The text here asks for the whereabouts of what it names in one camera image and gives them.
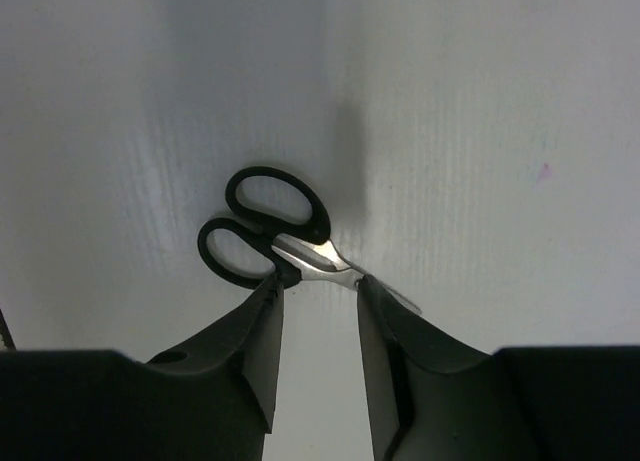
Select black handled scissors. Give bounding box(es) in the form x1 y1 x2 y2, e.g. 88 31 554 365
196 165 422 315

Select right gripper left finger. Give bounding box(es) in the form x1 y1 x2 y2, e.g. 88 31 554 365
1 276 284 460

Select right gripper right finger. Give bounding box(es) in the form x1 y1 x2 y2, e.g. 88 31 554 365
357 277 639 460

